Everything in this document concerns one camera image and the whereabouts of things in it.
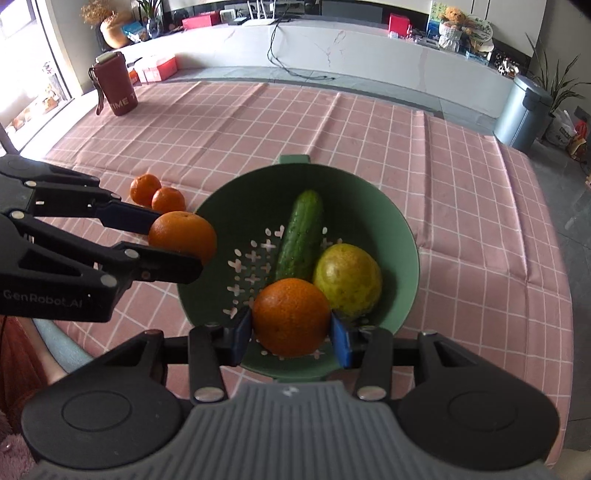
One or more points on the yellow-green round fruit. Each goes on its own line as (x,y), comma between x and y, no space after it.
(348,279)

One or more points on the blue tissue pack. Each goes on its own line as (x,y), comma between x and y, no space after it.
(135,31)

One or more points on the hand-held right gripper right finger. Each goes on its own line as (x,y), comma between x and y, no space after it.
(342,344)

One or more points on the round decorated fan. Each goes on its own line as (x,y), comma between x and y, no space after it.
(481,30)

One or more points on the dark small ornaments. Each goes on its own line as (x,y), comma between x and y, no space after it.
(505,64)

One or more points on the green colander bowl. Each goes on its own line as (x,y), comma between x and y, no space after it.
(231,221)

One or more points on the green cucumber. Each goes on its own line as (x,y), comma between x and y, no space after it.
(300,230)

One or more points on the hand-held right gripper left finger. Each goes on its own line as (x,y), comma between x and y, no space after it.
(242,334)

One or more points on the brown vase with dried flowers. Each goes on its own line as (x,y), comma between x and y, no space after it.
(113,30)

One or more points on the green plant in glass vase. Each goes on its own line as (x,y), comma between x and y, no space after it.
(152,16)

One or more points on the white router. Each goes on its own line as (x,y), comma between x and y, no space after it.
(259,21)

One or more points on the tall leafy potted plant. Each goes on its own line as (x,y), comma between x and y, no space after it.
(556,81)

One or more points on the red box with white label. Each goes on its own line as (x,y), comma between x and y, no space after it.
(159,68)

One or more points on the square red box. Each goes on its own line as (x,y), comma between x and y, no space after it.
(398,23)

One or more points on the dark red water bottle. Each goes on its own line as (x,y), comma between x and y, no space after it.
(115,85)

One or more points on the light blue cloth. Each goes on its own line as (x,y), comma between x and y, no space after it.
(62,350)

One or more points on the pink fluffy clothing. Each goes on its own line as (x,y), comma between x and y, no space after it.
(9,445)

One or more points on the grey pedal trash bin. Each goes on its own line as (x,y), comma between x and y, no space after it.
(521,113)

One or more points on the white marble media cabinet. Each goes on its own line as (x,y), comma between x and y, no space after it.
(360,60)

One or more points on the colourful painting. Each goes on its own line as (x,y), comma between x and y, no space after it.
(436,18)

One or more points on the small orange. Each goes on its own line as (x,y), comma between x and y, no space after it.
(144,188)
(170,201)

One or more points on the pink checked tablecloth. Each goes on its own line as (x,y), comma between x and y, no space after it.
(323,138)

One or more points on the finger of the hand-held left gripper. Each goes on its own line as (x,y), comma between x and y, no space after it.
(124,217)
(171,270)

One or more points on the flat red gift box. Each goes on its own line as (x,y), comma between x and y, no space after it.
(199,21)

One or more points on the small white device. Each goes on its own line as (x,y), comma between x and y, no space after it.
(227,16)

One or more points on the brown teddy bear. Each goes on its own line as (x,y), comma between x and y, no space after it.
(450,25)

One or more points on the white plastic bag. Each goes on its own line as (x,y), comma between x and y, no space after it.
(561,129)

